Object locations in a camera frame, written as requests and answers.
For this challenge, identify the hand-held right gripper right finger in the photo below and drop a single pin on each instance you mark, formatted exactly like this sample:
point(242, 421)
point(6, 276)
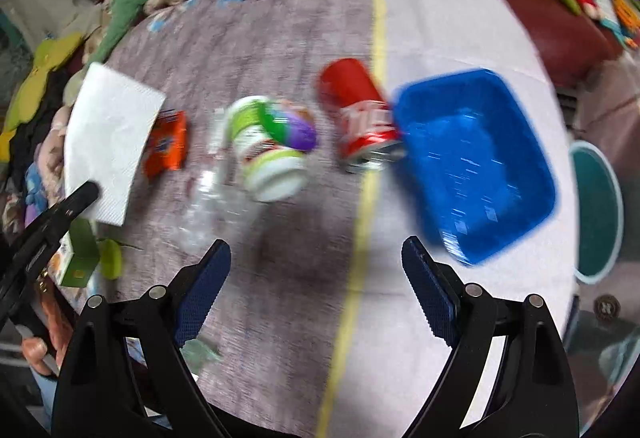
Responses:
point(430, 288)

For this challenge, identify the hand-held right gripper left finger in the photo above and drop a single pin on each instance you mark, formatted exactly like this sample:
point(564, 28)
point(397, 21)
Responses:
point(202, 288)

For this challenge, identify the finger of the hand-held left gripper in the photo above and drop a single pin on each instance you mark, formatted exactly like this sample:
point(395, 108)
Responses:
point(75, 203)

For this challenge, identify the green white small carton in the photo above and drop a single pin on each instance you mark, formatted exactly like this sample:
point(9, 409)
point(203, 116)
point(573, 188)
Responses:
point(80, 253)

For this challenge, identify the blue plastic tray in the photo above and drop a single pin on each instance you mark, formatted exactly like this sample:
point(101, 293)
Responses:
point(475, 158)

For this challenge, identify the teal plastic bin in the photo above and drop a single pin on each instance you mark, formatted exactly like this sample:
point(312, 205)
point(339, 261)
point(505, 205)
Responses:
point(595, 213)

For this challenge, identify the person's left hand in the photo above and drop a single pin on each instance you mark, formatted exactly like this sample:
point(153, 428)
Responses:
point(35, 350)

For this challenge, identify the lime green small object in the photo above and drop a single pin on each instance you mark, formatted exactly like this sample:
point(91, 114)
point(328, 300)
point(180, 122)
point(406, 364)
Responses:
point(111, 258)

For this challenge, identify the white paper napkin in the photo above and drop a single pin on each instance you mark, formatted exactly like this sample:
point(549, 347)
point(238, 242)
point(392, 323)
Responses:
point(110, 133)

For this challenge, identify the clear plastic bottle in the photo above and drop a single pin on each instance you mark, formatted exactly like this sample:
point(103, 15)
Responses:
point(215, 203)

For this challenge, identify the orange snack packet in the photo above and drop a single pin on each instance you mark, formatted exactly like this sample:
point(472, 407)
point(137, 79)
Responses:
point(167, 148)

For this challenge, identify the yellow green plush toy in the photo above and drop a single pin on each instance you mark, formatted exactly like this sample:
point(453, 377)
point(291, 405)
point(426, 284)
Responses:
point(40, 73)

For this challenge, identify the green purple drink bottle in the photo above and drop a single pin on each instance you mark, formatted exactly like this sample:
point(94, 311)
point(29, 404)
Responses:
point(270, 158)

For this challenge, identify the red soda can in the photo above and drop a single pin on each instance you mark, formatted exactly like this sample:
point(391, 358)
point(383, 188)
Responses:
point(360, 113)

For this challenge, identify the dark red leather sofa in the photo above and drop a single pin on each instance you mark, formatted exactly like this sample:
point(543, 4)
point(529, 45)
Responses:
point(525, 18)

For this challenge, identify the colourful printed cloth book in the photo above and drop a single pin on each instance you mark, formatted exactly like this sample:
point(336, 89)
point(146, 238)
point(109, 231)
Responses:
point(617, 10)

